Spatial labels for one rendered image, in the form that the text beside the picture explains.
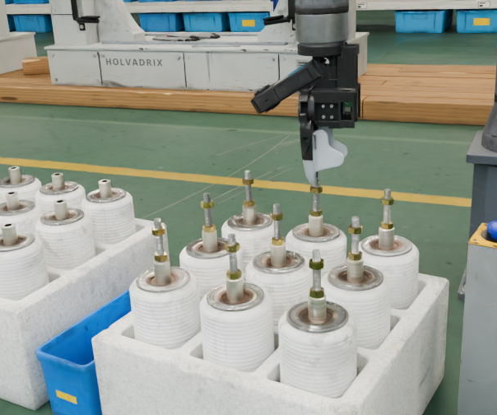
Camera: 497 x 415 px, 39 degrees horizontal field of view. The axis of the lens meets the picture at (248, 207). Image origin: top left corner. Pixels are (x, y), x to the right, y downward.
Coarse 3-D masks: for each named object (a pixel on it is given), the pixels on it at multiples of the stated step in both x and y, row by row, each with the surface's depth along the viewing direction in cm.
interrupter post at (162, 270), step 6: (156, 264) 96; (162, 264) 96; (168, 264) 97; (156, 270) 96; (162, 270) 96; (168, 270) 97; (156, 276) 97; (162, 276) 96; (168, 276) 97; (156, 282) 97; (162, 282) 97
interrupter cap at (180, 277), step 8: (144, 272) 100; (152, 272) 100; (176, 272) 99; (184, 272) 99; (136, 280) 97; (144, 280) 97; (152, 280) 98; (176, 280) 97; (184, 280) 97; (144, 288) 95; (152, 288) 95; (160, 288) 95; (168, 288) 95; (176, 288) 95
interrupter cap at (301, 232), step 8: (304, 224) 114; (328, 224) 113; (296, 232) 111; (304, 232) 111; (328, 232) 111; (336, 232) 110; (304, 240) 108; (312, 240) 107; (320, 240) 107; (328, 240) 108
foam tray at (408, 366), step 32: (448, 288) 110; (128, 320) 102; (416, 320) 98; (96, 352) 98; (128, 352) 95; (160, 352) 94; (192, 352) 94; (384, 352) 91; (416, 352) 99; (128, 384) 97; (160, 384) 94; (192, 384) 90; (224, 384) 87; (256, 384) 86; (352, 384) 85; (384, 384) 88; (416, 384) 101
